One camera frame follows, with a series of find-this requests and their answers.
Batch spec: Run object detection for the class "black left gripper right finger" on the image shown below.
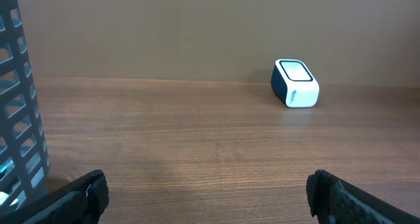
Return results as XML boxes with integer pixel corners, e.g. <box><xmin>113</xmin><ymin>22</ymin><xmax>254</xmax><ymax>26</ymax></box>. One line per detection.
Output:
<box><xmin>306</xmin><ymin>169</ymin><xmax>419</xmax><ymax>224</ymax></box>

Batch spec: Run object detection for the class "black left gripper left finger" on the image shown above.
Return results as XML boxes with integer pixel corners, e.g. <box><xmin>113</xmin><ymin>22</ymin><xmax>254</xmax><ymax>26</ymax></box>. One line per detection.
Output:
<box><xmin>1</xmin><ymin>169</ymin><xmax>109</xmax><ymax>224</ymax></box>

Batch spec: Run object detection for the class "white barcode scanner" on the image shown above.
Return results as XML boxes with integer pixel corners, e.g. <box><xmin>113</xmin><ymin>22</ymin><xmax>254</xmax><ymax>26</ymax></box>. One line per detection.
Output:
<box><xmin>270</xmin><ymin>59</ymin><xmax>320</xmax><ymax>108</ymax></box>

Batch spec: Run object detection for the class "grey plastic mesh basket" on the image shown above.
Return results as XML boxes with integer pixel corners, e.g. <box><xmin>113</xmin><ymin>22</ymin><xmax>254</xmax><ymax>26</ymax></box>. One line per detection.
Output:
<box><xmin>1</xmin><ymin>0</ymin><xmax>50</xmax><ymax>215</ymax></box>

